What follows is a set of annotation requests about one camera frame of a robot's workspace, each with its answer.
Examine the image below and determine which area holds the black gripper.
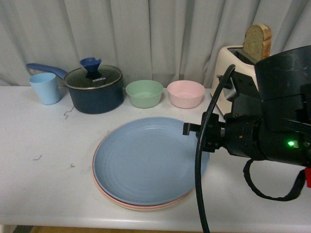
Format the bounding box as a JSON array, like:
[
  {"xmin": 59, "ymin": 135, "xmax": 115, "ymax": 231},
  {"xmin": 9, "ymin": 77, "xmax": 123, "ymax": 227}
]
[{"xmin": 183, "ymin": 71, "xmax": 263, "ymax": 157}]

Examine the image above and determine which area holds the blue plastic plate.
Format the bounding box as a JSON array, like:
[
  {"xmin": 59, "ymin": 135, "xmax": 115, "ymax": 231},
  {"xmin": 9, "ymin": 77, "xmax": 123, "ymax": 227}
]
[{"xmin": 93, "ymin": 117, "xmax": 210, "ymax": 205}]

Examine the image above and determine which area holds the beige plastic plate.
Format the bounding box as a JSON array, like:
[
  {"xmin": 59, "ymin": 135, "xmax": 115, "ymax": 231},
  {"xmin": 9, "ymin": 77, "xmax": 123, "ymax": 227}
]
[{"xmin": 92, "ymin": 128, "xmax": 192, "ymax": 212}]

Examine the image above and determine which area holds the pink plastic bowl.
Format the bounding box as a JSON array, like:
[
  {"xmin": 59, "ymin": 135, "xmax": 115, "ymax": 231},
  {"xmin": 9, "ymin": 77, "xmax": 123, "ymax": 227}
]
[{"xmin": 167, "ymin": 80, "xmax": 205, "ymax": 109}]

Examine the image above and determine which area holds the green plastic bowl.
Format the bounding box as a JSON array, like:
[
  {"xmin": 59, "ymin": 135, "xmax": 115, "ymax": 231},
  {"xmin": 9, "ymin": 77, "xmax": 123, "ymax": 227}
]
[{"xmin": 125, "ymin": 80, "xmax": 163, "ymax": 108}]

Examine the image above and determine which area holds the cream white toaster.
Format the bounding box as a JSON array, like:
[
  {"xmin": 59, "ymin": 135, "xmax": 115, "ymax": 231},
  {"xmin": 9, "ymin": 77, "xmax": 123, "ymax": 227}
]
[{"xmin": 210, "ymin": 46, "xmax": 261, "ymax": 117}]

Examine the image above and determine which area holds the grey curtain backdrop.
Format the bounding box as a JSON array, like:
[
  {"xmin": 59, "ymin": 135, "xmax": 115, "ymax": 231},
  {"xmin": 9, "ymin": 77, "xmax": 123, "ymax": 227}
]
[{"xmin": 0, "ymin": 0, "xmax": 311, "ymax": 87}]

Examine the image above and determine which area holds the dark blue saucepan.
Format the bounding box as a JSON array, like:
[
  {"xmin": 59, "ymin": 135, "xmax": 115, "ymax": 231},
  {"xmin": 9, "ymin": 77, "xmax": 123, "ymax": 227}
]
[{"xmin": 26, "ymin": 63, "xmax": 124, "ymax": 114}]

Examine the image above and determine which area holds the glass pot lid blue knob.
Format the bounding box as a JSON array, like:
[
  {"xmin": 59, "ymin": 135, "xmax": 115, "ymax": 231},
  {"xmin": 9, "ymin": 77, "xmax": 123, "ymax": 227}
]
[{"xmin": 64, "ymin": 57, "xmax": 122, "ymax": 90}]

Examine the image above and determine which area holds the slice of toast bread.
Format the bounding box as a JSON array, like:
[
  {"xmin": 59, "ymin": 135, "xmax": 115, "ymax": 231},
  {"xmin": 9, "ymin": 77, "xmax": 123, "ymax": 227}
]
[{"xmin": 243, "ymin": 24, "xmax": 272, "ymax": 62}]

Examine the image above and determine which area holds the light blue cup left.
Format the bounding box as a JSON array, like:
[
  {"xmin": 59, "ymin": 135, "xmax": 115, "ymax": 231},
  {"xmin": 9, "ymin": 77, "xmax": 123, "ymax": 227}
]
[{"xmin": 29, "ymin": 73, "xmax": 61, "ymax": 105}]

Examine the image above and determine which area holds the black thick cable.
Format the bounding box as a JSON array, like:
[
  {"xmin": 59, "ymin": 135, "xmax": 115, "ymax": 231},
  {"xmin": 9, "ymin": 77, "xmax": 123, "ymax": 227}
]
[{"xmin": 194, "ymin": 64, "xmax": 237, "ymax": 233}]

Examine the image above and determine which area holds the black strap loop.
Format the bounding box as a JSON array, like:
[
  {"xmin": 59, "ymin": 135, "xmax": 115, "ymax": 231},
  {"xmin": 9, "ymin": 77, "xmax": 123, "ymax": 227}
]
[{"xmin": 242, "ymin": 159, "xmax": 306, "ymax": 202}]

